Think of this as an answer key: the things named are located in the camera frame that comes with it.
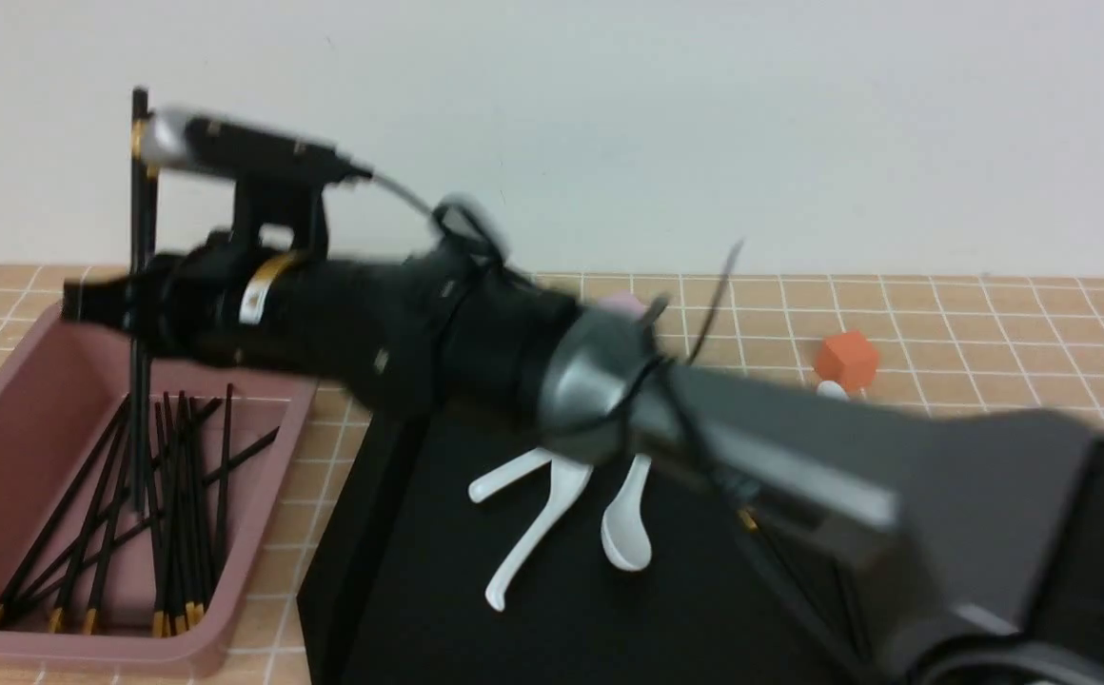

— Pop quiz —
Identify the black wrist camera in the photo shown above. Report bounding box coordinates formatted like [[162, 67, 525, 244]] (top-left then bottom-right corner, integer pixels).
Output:
[[131, 108, 374, 257]]

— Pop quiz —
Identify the black chopstick gold band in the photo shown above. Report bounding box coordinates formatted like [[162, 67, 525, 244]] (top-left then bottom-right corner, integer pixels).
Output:
[[736, 508, 758, 534], [129, 87, 155, 515]]

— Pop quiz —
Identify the white spoon far right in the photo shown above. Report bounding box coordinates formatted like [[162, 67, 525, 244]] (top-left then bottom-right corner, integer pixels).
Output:
[[815, 379, 849, 401]]

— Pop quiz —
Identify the orange cube block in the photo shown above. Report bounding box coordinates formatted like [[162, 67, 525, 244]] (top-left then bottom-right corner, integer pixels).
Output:
[[814, 330, 881, 396]]

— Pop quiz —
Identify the white spoon long curved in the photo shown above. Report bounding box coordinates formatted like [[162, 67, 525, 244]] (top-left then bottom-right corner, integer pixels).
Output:
[[485, 456, 594, 612]]

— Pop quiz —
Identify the black chopstick in bin crossing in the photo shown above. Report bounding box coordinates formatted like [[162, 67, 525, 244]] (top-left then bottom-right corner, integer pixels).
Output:
[[0, 426, 280, 624]]

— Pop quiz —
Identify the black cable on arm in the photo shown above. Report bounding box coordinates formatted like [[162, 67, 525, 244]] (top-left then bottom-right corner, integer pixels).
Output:
[[371, 171, 514, 286]]

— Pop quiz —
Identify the pink cube block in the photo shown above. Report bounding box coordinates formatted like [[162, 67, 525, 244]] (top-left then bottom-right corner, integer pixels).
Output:
[[597, 292, 647, 320]]

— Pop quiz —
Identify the white spoon far left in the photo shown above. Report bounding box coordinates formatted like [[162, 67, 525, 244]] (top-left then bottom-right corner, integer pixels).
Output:
[[466, 447, 553, 503]]

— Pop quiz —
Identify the black plastic tray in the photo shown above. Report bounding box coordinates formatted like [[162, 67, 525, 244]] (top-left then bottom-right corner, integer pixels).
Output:
[[297, 417, 845, 684]]

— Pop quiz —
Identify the black chopstick in bin leftmost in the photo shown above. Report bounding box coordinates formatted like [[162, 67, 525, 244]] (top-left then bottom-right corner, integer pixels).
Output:
[[0, 396, 128, 625]]

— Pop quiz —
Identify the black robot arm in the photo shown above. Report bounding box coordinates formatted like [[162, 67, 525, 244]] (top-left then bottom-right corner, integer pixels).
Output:
[[61, 234, 1104, 684]]

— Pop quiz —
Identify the pink plastic bin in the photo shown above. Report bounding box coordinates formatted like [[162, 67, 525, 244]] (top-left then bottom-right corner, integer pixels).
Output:
[[0, 309, 316, 679]]

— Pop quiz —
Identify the black chopstick in bin centre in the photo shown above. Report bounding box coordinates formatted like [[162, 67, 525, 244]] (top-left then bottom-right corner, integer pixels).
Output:
[[155, 393, 187, 636]]

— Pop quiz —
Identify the white spoon centre small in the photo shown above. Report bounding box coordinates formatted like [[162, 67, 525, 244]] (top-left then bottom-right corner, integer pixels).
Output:
[[601, 454, 652, 573]]

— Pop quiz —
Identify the black chopstick in bin upright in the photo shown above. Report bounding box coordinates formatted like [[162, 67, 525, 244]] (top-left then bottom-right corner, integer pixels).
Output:
[[177, 391, 209, 629]]

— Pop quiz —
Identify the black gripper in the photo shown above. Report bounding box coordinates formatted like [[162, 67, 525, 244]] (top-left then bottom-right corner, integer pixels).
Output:
[[61, 231, 277, 367]]

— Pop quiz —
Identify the black chopstick in bin rightmost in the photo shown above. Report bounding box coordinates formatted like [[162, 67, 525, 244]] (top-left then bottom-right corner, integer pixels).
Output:
[[212, 384, 233, 584]]

